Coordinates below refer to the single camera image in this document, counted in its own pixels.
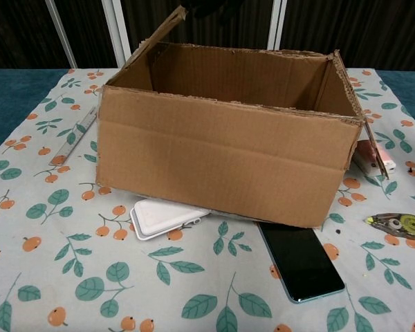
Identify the thin white frame post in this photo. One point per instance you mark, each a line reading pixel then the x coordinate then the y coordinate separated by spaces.
pixel 61 34

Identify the white plastic case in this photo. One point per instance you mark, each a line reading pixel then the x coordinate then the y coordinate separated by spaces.
pixel 155 221

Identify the brown cardboard box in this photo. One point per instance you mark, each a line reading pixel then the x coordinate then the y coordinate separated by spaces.
pixel 221 162

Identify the floral printed tablecloth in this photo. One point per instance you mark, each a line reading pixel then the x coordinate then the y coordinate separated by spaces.
pixel 90 269

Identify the wide white frame post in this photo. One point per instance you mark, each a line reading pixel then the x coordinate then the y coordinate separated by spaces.
pixel 277 24
pixel 117 27

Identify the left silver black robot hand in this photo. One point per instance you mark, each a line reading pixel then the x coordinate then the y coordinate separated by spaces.
pixel 211 7

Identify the correction tape dispenser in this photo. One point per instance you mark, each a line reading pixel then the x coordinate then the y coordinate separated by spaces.
pixel 401 226

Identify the transparent plastic ruler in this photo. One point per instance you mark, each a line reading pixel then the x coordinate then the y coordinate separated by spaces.
pixel 72 138

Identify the black smartphone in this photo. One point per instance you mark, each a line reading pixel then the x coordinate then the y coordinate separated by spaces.
pixel 304 263

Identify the teal table cover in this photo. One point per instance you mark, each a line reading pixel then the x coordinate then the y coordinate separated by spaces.
pixel 14 103

